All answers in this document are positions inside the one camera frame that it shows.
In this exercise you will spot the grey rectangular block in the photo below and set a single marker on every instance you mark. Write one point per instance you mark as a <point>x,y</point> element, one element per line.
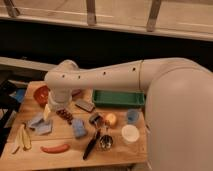
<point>87,106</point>

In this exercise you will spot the orange bowl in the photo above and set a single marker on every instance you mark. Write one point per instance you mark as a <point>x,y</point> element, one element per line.
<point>41,95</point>

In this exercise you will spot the red sausage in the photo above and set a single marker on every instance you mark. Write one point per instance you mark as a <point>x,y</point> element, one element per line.
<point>54,150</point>

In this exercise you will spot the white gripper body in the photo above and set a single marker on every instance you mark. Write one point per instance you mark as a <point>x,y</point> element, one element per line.
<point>58,99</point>

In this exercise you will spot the yellow apple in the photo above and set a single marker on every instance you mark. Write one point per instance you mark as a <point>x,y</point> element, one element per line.
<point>111,119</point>

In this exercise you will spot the metal measuring spoon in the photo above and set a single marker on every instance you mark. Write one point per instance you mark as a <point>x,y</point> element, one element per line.
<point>106,141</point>

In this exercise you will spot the white round container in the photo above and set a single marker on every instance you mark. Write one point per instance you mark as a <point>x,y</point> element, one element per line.
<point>130,133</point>

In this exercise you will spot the green plastic tray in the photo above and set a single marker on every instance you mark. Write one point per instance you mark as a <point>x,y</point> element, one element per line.
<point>117,99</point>

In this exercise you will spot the wooden table board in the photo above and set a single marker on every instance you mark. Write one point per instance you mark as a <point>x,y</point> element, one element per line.
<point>121,153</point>

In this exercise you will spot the blue sponge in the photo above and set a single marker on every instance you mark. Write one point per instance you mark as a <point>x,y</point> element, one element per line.
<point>78,128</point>

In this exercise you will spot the blue plastic cup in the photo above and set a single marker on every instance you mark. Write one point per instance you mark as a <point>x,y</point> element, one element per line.
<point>132,116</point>

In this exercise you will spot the bunch of red grapes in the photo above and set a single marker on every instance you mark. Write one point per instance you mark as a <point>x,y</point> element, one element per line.
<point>65,115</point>

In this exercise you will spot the purple bowl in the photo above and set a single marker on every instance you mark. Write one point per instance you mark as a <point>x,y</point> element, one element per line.
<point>76,92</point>

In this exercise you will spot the crumpled blue cloth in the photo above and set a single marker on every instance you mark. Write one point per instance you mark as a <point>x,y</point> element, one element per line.
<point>39,125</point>

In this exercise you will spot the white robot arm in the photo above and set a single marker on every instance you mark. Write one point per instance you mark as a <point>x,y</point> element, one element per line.
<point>178,109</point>

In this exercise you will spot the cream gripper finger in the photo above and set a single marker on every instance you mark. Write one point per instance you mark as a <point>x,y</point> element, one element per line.
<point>46,112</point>

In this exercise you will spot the blue object on chair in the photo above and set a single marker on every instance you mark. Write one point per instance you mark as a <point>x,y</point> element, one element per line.
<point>19,95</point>

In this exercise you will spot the black chair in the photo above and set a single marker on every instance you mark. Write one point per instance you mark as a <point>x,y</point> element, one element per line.
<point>6,102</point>

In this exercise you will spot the black handled kitchen brush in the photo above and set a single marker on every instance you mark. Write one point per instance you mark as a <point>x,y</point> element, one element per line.
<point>96,121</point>

